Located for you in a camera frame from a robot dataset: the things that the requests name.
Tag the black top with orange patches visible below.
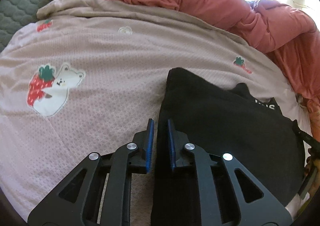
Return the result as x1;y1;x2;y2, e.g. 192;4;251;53
151;68;305;225

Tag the right hand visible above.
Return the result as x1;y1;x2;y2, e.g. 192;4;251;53
304;148;320;198

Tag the salmon pink comforter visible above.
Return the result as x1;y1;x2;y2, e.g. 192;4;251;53
119;0;319;138

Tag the pink cartoon print bedsheet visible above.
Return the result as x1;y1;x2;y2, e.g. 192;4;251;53
1;0;311;221

